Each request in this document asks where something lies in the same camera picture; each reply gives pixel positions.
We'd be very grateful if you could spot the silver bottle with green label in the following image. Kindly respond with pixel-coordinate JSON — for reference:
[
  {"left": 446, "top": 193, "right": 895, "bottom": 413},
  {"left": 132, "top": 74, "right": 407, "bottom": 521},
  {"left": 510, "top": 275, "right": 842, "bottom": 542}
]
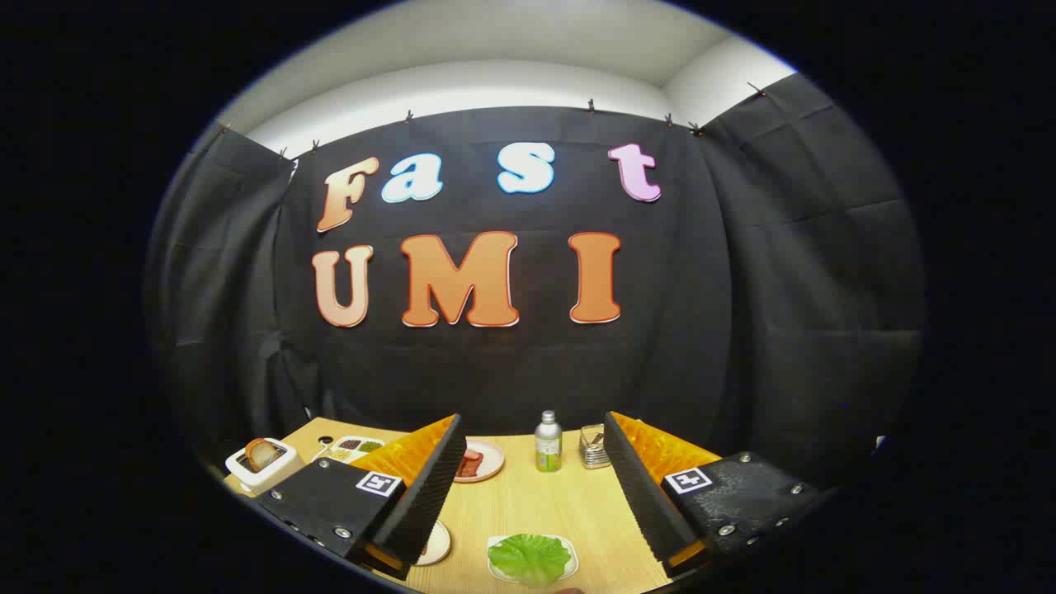
[{"left": 535, "top": 410, "right": 563, "bottom": 473}]

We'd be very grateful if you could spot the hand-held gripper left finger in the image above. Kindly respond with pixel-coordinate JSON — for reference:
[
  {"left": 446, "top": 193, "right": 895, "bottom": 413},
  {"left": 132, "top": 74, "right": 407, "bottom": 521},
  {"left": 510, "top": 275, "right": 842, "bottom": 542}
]
[{"left": 256, "top": 414, "right": 469, "bottom": 580}]

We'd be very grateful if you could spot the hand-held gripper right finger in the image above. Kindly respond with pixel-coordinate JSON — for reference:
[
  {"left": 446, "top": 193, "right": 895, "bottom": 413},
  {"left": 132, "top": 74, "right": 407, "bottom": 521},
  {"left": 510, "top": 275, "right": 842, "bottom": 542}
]
[{"left": 604, "top": 411, "right": 826, "bottom": 578}]

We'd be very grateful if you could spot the white divided dish of beans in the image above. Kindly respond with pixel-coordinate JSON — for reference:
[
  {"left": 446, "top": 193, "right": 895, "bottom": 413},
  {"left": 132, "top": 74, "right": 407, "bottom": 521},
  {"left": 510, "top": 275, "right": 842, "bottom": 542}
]
[{"left": 318, "top": 436, "right": 386, "bottom": 464}]

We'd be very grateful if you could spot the white toaster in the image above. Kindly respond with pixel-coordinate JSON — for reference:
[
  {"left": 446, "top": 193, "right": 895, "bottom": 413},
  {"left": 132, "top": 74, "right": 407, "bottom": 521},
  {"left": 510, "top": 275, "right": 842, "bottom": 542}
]
[{"left": 225, "top": 438, "right": 306, "bottom": 497}]

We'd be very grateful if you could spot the round white plate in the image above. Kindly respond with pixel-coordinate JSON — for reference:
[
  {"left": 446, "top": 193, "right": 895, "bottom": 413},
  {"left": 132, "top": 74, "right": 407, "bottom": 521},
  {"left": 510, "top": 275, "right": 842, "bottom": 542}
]
[{"left": 412, "top": 520, "right": 452, "bottom": 567}]

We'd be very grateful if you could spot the metal wire basket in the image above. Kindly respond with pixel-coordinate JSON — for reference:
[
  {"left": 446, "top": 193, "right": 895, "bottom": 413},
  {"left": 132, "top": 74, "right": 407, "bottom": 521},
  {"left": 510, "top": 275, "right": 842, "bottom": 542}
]
[{"left": 578, "top": 424, "right": 612, "bottom": 469}]

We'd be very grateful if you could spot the green lettuce leaf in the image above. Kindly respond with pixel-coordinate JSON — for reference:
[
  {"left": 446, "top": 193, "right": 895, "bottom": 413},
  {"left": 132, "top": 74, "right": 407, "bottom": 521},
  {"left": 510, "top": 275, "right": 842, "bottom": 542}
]
[{"left": 488, "top": 534, "right": 573, "bottom": 588}]

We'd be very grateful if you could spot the pink plate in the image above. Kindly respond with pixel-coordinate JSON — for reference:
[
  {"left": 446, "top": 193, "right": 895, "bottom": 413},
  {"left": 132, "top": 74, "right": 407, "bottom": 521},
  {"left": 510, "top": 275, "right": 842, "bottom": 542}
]
[{"left": 452, "top": 438, "right": 505, "bottom": 483}]

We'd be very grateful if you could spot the white rounded rectangular dish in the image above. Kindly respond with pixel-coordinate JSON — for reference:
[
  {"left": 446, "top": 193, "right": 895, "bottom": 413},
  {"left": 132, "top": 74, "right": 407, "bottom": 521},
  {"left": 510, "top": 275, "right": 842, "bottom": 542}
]
[{"left": 487, "top": 535, "right": 579, "bottom": 583}]

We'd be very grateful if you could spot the toasted bread slice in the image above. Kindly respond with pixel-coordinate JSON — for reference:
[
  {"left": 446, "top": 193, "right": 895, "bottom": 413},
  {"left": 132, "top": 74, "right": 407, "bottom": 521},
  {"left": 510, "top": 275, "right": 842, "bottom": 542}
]
[{"left": 245, "top": 438, "right": 281, "bottom": 473}]

